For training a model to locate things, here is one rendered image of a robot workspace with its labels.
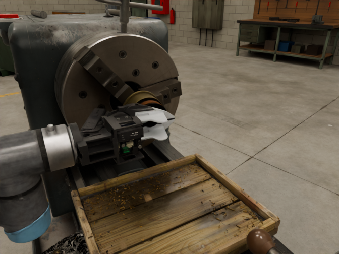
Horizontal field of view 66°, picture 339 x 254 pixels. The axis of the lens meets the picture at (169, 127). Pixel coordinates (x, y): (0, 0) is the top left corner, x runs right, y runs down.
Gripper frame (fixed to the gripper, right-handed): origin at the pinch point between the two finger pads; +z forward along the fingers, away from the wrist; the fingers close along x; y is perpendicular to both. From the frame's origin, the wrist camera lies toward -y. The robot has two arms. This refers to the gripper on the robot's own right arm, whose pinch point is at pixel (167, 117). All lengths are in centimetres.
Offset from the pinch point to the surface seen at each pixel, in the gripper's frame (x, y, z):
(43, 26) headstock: 16.6, -33.5, -18.3
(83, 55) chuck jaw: 11.9, -15.3, -12.6
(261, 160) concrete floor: -108, -92, 147
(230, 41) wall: -85, -579, 523
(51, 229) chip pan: -54, -39, -29
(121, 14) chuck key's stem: 19.8, -18.9, -1.9
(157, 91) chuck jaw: 2.8, -9.6, 2.4
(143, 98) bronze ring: 4.0, -3.3, -3.9
